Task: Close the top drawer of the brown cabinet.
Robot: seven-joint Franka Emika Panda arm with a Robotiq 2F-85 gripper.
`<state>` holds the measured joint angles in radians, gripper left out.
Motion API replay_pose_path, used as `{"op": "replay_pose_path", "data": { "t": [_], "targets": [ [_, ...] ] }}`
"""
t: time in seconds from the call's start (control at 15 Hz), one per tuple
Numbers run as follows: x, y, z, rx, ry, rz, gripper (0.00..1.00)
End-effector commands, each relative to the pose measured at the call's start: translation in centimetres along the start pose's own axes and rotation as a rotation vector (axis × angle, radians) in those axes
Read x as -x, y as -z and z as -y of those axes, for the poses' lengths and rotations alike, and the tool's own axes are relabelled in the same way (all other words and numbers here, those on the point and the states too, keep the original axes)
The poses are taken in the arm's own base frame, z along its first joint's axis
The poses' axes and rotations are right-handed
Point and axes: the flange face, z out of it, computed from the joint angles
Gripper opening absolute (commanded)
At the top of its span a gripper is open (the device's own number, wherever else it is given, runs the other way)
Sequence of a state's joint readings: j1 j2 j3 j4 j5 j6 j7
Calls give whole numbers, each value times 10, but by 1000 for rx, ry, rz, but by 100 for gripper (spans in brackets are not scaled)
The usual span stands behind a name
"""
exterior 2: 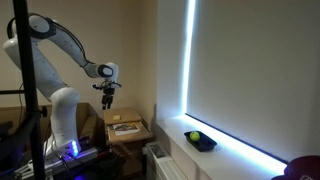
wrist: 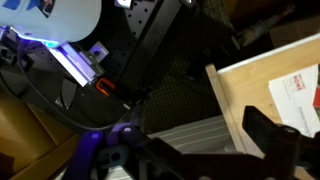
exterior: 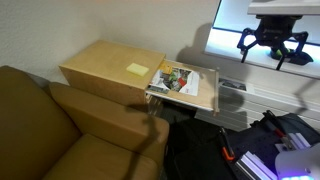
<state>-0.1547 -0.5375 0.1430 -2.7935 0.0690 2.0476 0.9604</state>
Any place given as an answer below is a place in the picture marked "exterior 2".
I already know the yellow-green tennis ball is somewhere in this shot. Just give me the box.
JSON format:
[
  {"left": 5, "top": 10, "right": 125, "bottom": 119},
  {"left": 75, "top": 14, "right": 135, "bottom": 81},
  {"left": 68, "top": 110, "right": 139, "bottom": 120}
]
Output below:
[{"left": 189, "top": 131, "right": 201, "bottom": 142}]

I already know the white booklet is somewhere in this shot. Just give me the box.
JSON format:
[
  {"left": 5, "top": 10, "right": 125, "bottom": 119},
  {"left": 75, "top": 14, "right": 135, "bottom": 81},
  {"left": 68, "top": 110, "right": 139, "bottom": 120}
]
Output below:
[{"left": 111, "top": 122, "right": 141, "bottom": 137}]

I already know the white radiator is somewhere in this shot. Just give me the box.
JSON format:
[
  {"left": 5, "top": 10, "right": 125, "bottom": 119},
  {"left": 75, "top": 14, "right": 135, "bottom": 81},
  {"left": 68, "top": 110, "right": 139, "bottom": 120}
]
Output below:
[{"left": 145, "top": 141, "right": 188, "bottom": 180}]

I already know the brown wooden cabinet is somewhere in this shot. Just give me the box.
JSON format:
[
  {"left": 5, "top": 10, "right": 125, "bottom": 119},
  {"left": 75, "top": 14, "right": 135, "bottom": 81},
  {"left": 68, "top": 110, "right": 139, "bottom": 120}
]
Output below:
[{"left": 103, "top": 107, "right": 155, "bottom": 179}]

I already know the grey window blind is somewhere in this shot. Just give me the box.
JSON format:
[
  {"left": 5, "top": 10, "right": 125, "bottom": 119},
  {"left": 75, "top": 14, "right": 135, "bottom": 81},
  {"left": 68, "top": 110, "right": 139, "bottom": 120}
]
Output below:
[{"left": 185, "top": 0, "right": 320, "bottom": 165}]

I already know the brown leather armchair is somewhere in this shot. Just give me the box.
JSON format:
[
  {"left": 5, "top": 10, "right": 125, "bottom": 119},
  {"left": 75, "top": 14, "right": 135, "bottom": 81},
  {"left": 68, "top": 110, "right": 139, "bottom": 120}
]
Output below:
[{"left": 0, "top": 102, "right": 100, "bottom": 149}]

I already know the black stand pole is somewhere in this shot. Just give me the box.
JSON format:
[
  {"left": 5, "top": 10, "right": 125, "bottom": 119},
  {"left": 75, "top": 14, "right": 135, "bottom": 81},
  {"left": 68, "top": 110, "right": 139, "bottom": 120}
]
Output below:
[{"left": 0, "top": 0, "right": 48, "bottom": 180}]

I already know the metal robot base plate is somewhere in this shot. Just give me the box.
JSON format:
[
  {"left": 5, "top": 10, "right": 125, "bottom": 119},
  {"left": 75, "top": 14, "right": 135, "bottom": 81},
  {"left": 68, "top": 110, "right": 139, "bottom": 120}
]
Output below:
[{"left": 13, "top": 145, "right": 100, "bottom": 180}]

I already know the black plastic tray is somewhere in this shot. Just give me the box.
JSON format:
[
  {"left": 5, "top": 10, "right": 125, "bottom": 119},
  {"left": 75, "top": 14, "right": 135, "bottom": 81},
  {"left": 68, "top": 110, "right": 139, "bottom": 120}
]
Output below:
[{"left": 183, "top": 130, "right": 218, "bottom": 153}]

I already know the dark red round object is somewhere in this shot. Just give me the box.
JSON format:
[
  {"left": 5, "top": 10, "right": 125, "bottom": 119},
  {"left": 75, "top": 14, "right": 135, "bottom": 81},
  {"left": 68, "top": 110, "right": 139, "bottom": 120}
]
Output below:
[{"left": 271, "top": 154, "right": 320, "bottom": 180}]

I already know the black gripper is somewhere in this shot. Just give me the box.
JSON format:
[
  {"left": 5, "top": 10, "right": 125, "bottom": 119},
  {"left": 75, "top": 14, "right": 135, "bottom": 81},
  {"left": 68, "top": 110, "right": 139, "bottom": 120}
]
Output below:
[{"left": 101, "top": 86, "right": 116, "bottom": 111}]

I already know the brown cabinet drawer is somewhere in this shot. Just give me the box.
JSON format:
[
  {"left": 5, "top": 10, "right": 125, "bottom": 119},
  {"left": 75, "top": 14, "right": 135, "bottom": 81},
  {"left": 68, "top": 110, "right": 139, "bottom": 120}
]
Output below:
[{"left": 105, "top": 121, "right": 154, "bottom": 145}]

